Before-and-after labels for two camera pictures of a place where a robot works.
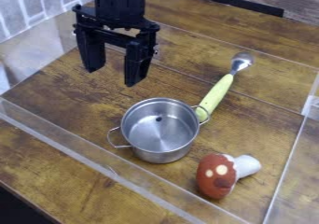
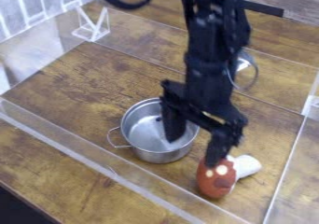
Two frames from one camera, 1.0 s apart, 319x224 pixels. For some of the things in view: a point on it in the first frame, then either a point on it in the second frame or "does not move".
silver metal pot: x=159 y=127 does not move
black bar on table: x=243 y=4 does not move
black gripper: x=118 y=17 → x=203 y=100
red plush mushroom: x=219 y=171 does not move
